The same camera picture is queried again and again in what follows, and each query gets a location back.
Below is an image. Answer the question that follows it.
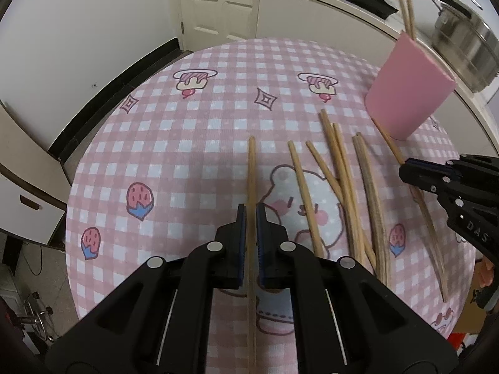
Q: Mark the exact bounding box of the white door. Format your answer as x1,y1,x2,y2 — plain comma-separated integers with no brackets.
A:
180,0,253,51

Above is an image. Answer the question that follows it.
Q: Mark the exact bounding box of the white kitchen counter cabinet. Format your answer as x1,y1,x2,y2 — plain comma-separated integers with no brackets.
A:
249,0,498,156

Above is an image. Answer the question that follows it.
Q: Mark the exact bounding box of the pink checkered tablecloth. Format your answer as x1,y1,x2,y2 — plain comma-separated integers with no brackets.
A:
46,39,474,373

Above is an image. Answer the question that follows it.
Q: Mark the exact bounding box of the stainless steel stockpot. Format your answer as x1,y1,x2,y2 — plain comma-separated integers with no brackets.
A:
431,0,498,93

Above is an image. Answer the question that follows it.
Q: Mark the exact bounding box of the white cabinet left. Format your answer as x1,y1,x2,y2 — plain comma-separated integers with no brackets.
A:
0,106,70,251

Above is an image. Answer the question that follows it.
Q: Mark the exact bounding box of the right hand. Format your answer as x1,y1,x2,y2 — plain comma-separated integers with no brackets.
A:
475,257,495,288

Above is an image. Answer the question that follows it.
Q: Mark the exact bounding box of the pink cup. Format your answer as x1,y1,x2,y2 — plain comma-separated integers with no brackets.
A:
365,33,457,140

